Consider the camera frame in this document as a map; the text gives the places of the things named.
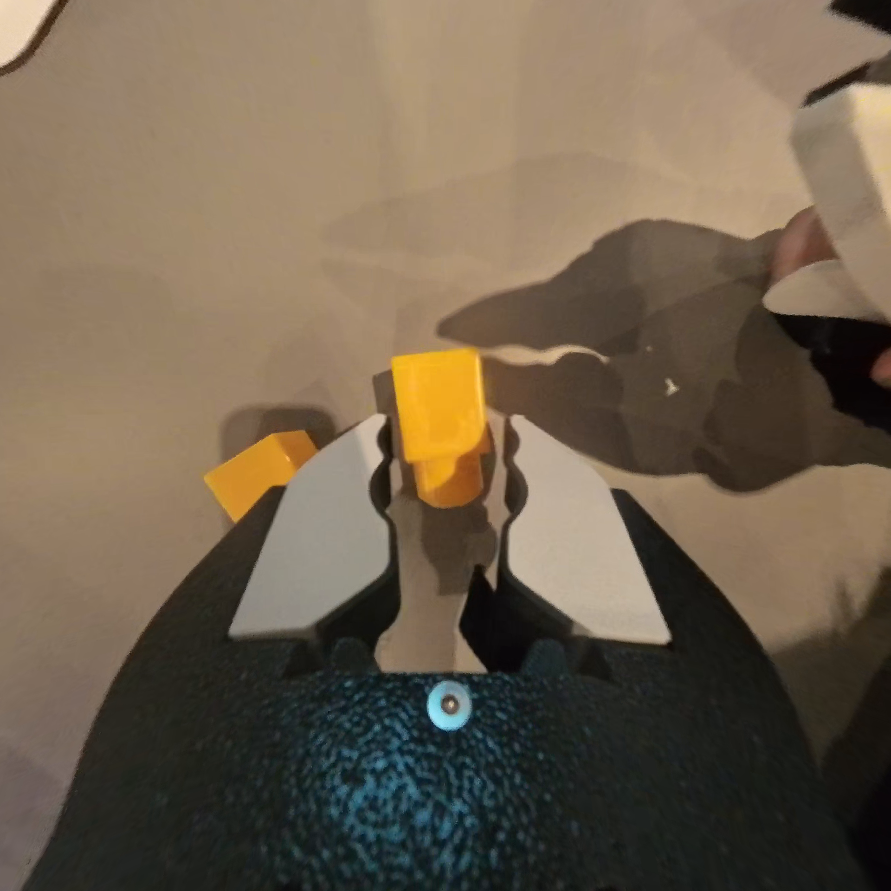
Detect person's right hand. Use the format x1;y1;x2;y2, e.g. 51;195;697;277
774;207;834;281

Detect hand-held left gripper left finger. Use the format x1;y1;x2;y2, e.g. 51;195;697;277
230;414;401;641

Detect yellow one-stud block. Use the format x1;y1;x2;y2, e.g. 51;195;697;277
390;347;490;508
203;429;320;524

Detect acrylic sign stand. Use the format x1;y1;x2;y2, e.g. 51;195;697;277
0;0;67;74

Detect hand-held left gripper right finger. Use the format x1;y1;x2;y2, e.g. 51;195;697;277
496;414;673;645

